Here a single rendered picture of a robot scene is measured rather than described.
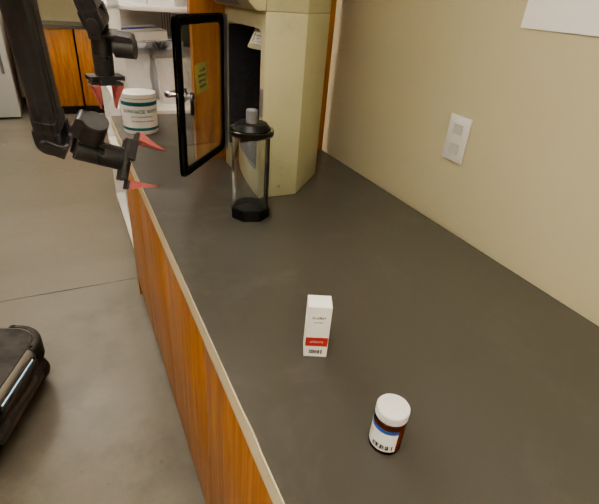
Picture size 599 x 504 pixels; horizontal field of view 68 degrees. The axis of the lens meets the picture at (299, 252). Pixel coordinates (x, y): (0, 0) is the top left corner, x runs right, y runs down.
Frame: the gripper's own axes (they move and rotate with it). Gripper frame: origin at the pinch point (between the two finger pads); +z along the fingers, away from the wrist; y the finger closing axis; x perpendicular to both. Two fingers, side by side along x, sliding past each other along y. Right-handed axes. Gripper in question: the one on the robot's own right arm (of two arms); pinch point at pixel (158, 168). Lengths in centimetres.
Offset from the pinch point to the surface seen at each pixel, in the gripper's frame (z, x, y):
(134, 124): 3, 61, 22
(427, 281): 46, -54, -17
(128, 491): 16, 28, -102
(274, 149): 27.0, -10.4, 11.3
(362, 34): 54, -4, 57
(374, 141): 65, -6, 25
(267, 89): 19.1, -16.1, 23.9
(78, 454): 2, 48, -98
